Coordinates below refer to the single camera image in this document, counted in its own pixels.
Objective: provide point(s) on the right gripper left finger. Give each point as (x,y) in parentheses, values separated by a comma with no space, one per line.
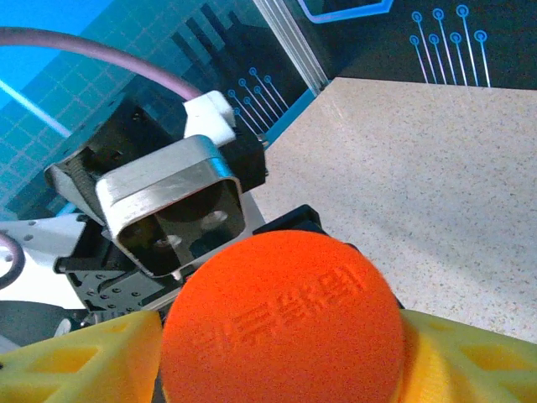
(63,369)

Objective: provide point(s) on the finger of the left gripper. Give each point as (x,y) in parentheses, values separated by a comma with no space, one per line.
(293,220)

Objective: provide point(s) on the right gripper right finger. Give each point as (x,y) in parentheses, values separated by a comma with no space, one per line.
(470,369)

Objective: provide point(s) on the orange bottle cap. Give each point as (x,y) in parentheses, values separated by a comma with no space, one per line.
(281,319)

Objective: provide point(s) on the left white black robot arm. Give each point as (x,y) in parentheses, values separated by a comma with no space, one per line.
(42,239)

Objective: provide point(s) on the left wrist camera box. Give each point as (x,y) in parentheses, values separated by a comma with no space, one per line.
(159,184)

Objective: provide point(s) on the aluminium frame post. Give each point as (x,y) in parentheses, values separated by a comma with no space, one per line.
(293,46)

